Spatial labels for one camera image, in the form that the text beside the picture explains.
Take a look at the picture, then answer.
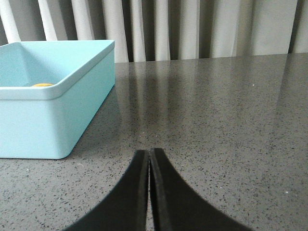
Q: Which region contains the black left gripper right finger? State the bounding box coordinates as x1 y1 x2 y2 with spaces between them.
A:
150 148 249 231

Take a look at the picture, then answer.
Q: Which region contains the white pleated curtain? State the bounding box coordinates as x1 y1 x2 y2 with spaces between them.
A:
0 0 308 63

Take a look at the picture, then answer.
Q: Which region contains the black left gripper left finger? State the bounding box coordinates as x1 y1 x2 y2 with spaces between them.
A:
66 150 149 231

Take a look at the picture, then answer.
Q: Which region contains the light blue plastic box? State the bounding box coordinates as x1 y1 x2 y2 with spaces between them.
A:
0 40 115 159

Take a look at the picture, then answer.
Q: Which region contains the yellow toy beetle car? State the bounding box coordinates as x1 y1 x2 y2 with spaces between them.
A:
32 83 53 87

